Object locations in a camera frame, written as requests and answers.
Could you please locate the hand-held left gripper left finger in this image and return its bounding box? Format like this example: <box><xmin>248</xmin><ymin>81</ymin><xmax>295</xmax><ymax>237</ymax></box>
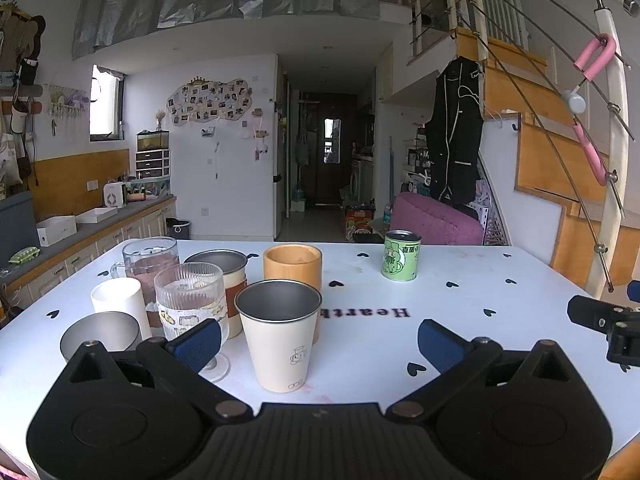
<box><xmin>65</xmin><ymin>317</ymin><xmax>253</xmax><ymax>420</ymax></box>

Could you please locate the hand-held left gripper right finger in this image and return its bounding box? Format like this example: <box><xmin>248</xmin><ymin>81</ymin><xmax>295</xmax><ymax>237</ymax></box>
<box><xmin>385</xmin><ymin>319</ymin><xmax>576</xmax><ymax>420</ymax></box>

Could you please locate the steel cup with brown sleeve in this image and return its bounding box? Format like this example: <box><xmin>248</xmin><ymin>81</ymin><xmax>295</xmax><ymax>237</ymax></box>
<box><xmin>183</xmin><ymin>249</ymin><xmax>250</xmax><ymax>337</ymax></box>

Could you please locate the white cartoon-print steel cup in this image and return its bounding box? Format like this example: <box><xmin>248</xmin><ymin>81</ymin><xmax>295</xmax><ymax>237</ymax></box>
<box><xmin>234</xmin><ymin>280</ymin><xmax>323</xmax><ymax>394</ymax></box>

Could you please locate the plain white cup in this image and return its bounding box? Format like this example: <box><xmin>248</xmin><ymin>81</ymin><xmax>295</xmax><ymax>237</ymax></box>
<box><xmin>90</xmin><ymin>277</ymin><xmax>153</xmax><ymax>342</ymax></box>

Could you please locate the low steel cup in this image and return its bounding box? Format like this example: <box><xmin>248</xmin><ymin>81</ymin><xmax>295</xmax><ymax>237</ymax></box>
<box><xmin>59</xmin><ymin>311</ymin><xmax>142</xmax><ymax>364</ymax></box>

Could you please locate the orange wooden cup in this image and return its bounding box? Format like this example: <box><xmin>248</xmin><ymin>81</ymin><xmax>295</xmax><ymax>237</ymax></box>
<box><xmin>263</xmin><ymin>243</ymin><xmax>323</xmax><ymax>346</ymax></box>

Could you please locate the white heart-print tablecloth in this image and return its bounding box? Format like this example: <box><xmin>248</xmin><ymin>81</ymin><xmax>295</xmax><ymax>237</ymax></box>
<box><xmin>0</xmin><ymin>238</ymin><xmax>640</xmax><ymax>480</ymax></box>

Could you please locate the ribbed glass goblet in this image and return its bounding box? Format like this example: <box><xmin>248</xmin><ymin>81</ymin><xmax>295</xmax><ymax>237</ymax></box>
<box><xmin>153</xmin><ymin>262</ymin><xmax>232</xmax><ymax>384</ymax></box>

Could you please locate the green printed tin can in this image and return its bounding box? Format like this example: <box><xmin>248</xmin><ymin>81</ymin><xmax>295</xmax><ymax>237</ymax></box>
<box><xmin>381</xmin><ymin>230</ymin><xmax>423</xmax><ymax>281</ymax></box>

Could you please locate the pink upholstered armchair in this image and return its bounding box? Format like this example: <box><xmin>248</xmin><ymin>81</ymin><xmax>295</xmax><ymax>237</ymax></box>
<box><xmin>389</xmin><ymin>192</ymin><xmax>485</xmax><ymax>246</ymax></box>

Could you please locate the cream kitchen cabinet counter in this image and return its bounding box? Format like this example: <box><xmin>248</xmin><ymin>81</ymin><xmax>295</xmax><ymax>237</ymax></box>
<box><xmin>0</xmin><ymin>194</ymin><xmax>178</xmax><ymax>328</ymax></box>

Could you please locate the red cardboard box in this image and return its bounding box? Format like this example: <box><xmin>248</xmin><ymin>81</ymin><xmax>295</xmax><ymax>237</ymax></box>
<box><xmin>344</xmin><ymin>208</ymin><xmax>374</xmax><ymax>241</ymax></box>

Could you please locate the flat white box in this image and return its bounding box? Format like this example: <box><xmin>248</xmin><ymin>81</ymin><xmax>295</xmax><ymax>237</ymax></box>
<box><xmin>74</xmin><ymin>207</ymin><xmax>119</xmax><ymax>225</ymax></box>

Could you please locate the white countertop appliance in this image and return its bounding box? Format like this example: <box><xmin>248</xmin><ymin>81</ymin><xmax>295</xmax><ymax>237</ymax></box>
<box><xmin>103</xmin><ymin>182</ymin><xmax>128</xmax><ymax>209</ymax></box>

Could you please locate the white cardboard box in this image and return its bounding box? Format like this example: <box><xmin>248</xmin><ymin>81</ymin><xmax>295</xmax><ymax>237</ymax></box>
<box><xmin>36</xmin><ymin>215</ymin><xmax>78</xmax><ymax>247</ymax></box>

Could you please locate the small drawer unit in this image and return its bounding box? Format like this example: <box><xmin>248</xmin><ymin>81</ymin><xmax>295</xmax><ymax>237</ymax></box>
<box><xmin>135</xmin><ymin>149</ymin><xmax>171</xmax><ymax>180</ymax></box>

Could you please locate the wooden staircase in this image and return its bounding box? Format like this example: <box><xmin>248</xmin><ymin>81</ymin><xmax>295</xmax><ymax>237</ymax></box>
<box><xmin>455</xmin><ymin>27</ymin><xmax>640</xmax><ymax>291</ymax></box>

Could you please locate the round white device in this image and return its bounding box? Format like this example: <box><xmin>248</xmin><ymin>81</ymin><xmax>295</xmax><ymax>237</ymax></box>
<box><xmin>560</xmin><ymin>89</ymin><xmax>587</xmax><ymax>114</ymax></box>

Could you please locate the glass fish tank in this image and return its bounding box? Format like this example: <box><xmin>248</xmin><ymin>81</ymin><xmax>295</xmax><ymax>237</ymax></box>
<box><xmin>136</xmin><ymin>130</ymin><xmax>170</xmax><ymax>152</ymax></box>

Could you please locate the blue-grey storage box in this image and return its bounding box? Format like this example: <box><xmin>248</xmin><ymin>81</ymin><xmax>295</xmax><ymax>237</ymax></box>
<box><xmin>0</xmin><ymin>190</ymin><xmax>37</xmax><ymax>277</ymax></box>

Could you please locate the black hanging jacket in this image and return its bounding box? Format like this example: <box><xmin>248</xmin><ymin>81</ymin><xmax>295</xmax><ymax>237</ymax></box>
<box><xmin>424</xmin><ymin>56</ymin><xmax>485</xmax><ymax>206</ymax></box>

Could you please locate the dark wooden door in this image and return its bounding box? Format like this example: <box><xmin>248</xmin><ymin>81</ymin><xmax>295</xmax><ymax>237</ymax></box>
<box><xmin>299</xmin><ymin>91</ymin><xmax>358</xmax><ymax>206</ymax></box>

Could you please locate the pink foam hook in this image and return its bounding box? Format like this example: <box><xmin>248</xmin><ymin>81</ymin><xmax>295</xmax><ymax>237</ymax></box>
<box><xmin>573</xmin><ymin>33</ymin><xmax>618</xmax><ymax>187</ymax></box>

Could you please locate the cloud-shaped photo board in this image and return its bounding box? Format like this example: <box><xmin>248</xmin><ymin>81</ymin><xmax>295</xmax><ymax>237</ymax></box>
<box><xmin>166</xmin><ymin>76</ymin><xmax>253</xmax><ymax>127</ymax></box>

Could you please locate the dark-framed window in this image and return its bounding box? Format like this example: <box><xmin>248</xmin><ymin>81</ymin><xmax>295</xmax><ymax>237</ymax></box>
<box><xmin>90</xmin><ymin>64</ymin><xmax>125</xmax><ymax>142</ymax></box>

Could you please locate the glass mug with handle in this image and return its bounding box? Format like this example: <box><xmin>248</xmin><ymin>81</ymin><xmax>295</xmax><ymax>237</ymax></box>
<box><xmin>109</xmin><ymin>236</ymin><xmax>180</xmax><ymax>312</ymax></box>

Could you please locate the white stair railing post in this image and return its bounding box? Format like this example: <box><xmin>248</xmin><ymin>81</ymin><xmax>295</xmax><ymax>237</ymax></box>
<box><xmin>591</xmin><ymin>0</ymin><xmax>629</xmax><ymax>302</ymax></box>

